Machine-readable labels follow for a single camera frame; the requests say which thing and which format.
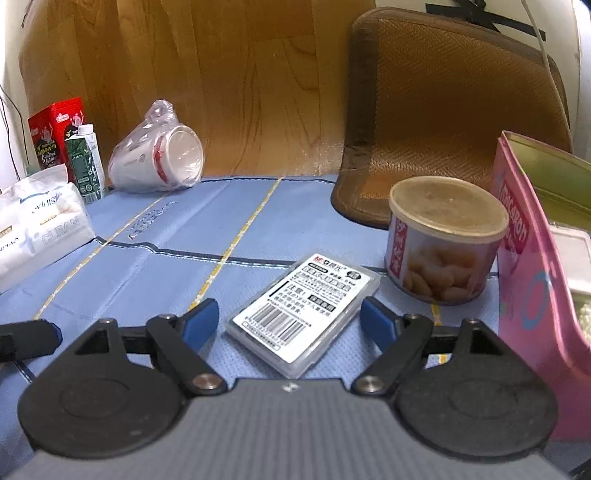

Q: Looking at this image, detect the red tea box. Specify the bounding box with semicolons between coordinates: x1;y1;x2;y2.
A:
28;97;85;182

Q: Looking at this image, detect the white tissue pack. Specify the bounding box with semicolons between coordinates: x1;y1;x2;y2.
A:
0;165;95;292

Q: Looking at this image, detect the clear box with barcode label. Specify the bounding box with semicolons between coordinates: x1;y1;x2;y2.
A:
225;251;381;380

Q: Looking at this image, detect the white cable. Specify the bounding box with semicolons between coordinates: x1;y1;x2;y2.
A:
519;0;567;107

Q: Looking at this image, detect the green white drink carton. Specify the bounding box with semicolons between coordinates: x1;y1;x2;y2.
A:
65;124;106;204

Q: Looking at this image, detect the white wet wipes pack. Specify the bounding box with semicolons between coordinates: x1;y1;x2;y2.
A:
550;225;591;294

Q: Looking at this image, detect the wood pattern board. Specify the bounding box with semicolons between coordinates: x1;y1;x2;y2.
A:
19;0;373;176

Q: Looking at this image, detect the pink metal tin box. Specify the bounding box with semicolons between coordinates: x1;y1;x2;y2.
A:
491;131;590;441

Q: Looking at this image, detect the peanut can with lid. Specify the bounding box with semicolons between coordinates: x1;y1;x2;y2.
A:
385;176;509;305

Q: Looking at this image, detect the brown woven seat cushion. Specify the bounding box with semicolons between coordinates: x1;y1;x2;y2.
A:
332;7;571;228

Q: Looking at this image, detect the bagged white red mug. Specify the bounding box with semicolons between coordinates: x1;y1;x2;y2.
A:
108;100;205;193

